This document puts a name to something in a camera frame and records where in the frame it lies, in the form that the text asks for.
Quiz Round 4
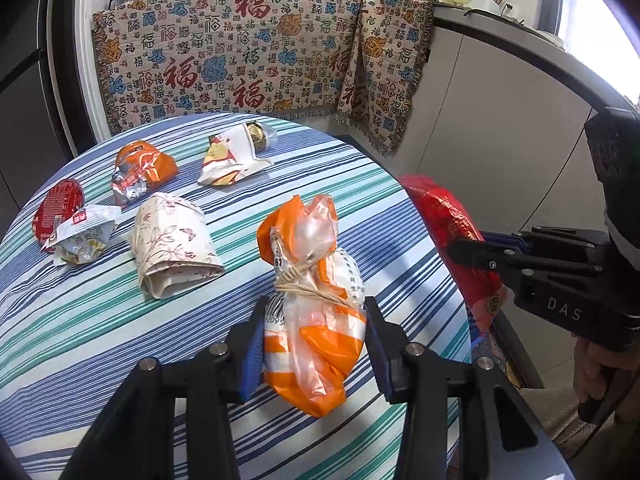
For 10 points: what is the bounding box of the window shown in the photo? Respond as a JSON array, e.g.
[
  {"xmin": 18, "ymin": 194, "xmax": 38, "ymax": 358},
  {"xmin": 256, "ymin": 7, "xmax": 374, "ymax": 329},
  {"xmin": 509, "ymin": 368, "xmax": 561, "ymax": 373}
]
[{"xmin": 557, "ymin": 0, "xmax": 640, "ymax": 101}]

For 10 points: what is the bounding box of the printed blanket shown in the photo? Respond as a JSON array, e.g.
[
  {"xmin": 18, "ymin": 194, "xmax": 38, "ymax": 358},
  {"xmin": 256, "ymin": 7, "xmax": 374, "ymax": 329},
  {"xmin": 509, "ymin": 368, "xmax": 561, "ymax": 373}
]
[
  {"xmin": 91, "ymin": 0, "xmax": 363, "ymax": 136},
  {"xmin": 334, "ymin": 0, "xmax": 435, "ymax": 157}
]

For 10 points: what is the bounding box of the small white snack packet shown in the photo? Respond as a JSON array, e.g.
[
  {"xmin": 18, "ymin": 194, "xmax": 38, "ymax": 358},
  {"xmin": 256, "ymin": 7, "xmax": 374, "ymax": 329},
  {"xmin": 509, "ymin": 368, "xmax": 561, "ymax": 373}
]
[{"xmin": 42, "ymin": 204, "xmax": 122, "ymax": 268}]

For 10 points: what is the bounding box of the orange foil wrapper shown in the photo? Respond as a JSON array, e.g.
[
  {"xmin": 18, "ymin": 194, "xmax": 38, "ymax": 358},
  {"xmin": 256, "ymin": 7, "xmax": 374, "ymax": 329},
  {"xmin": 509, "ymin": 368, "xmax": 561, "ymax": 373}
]
[{"xmin": 111, "ymin": 141, "xmax": 179, "ymax": 207}]

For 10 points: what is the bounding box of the person's right hand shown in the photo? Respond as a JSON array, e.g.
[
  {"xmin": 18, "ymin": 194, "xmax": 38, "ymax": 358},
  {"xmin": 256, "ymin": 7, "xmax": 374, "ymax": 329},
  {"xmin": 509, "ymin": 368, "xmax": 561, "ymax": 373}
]
[{"xmin": 572, "ymin": 332, "xmax": 610, "ymax": 405}]

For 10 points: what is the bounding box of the floral paper wrapper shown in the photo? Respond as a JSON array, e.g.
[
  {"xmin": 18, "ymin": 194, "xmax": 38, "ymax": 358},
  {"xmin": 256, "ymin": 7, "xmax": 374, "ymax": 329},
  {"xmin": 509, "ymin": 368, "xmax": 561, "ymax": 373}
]
[{"xmin": 131, "ymin": 191, "xmax": 225, "ymax": 300}]

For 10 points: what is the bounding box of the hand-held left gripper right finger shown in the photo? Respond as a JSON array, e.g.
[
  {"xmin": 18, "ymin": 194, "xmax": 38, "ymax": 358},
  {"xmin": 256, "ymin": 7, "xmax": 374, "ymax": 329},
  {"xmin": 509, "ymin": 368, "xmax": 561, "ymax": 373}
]
[{"xmin": 364, "ymin": 296, "xmax": 566, "ymax": 480}]

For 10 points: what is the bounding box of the blue striped tablecloth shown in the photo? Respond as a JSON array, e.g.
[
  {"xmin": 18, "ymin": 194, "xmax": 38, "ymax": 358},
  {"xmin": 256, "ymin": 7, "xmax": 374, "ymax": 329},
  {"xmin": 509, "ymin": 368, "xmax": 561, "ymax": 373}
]
[{"xmin": 0, "ymin": 112, "xmax": 473, "ymax": 480}]

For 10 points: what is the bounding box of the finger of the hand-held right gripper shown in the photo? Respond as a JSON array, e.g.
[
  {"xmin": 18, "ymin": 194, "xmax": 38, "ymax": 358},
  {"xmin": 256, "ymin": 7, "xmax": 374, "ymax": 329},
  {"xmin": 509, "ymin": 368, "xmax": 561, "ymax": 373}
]
[
  {"xmin": 480, "ymin": 229, "xmax": 532, "ymax": 253},
  {"xmin": 446, "ymin": 237, "xmax": 533, "ymax": 281}
]

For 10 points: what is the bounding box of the grey refrigerator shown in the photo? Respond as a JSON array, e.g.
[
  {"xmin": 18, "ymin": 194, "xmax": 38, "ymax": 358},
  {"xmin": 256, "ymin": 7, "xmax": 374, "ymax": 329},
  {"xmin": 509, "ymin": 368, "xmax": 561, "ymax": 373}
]
[{"xmin": 0, "ymin": 0, "xmax": 76, "ymax": 221}]

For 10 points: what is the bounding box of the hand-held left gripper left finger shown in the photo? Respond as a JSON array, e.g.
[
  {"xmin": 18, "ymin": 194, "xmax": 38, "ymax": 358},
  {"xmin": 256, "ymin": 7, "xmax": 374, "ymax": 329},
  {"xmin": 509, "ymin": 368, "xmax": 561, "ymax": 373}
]
[{"xmin": 59, "ymin": 296, "xmax": 271, "ymax": 480}]

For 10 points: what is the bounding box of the kitchen counter cabinet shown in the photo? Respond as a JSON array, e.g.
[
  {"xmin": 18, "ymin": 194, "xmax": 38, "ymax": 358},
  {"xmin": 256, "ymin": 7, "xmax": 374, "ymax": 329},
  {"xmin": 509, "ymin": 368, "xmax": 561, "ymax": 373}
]
[{"xmin": 390, "ymin": 2, "xmax": 640, "ymax": 391}]

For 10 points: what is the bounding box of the red round packet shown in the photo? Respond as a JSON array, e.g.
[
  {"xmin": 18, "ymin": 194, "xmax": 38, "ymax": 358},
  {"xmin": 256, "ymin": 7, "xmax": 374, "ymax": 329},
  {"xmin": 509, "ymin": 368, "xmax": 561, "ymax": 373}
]
[{"xmin": 32, "ymin": 178, "xmax": 86, "ymax": 247}]

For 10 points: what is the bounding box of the red foil bag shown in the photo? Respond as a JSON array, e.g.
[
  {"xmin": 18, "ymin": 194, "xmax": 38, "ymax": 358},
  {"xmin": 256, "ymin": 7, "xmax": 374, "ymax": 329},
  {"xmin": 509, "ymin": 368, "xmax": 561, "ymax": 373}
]
[{"xmin": 400, "ymin": 174, "xmax": 508, "ymax": 336}]

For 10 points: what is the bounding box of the white cartoon print wrapper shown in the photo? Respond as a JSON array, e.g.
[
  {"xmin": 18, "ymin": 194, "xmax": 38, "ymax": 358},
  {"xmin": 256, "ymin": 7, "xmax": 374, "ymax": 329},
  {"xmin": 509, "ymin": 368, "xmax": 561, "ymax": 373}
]
[{"xmin": 197, "ymin": 122, "xmax": 277, "ymax": 187}]

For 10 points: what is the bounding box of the orange plastic bag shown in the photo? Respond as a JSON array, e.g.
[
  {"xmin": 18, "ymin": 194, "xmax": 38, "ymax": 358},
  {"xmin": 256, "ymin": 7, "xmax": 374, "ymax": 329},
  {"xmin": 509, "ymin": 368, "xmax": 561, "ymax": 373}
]
[{"xmin": 256, "ymin": 194, "xmax": 368, "ymax": 418}]

